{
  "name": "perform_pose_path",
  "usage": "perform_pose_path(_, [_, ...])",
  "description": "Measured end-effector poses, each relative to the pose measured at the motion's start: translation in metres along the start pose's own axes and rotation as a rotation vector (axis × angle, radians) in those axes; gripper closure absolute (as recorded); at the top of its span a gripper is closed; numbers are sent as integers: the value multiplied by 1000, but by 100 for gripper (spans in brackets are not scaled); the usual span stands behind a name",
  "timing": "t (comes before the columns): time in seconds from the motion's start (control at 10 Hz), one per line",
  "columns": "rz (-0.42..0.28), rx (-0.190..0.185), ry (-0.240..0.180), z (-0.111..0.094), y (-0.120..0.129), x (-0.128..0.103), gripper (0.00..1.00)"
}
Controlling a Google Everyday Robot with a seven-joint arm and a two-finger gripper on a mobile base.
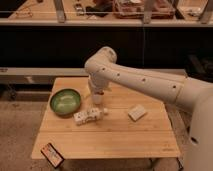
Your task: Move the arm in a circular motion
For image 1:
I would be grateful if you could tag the wicker tray on shelf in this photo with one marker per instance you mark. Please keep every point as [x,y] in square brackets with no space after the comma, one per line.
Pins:
[161,9]

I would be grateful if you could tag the wooden folding table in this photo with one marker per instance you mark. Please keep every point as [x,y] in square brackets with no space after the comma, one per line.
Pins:
[114,136]

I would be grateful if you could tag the red black snack packet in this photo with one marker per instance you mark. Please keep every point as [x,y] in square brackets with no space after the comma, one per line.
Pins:
[52,155]

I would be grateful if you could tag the white rectangular sponge block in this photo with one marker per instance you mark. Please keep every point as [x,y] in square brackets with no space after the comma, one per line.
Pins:
[137,112]

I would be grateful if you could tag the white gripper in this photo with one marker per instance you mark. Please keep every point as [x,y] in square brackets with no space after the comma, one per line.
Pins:
[96,87]

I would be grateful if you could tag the long workbench shelf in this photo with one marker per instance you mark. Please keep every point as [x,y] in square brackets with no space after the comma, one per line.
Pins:
[194,13]

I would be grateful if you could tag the green bowl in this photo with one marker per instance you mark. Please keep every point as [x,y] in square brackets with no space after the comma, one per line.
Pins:
[65,102]

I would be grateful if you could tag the white plastic bottle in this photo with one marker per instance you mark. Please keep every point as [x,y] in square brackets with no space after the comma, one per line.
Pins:
[92,114]

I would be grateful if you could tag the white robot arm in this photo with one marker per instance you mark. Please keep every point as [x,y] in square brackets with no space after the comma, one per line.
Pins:
[192,95]

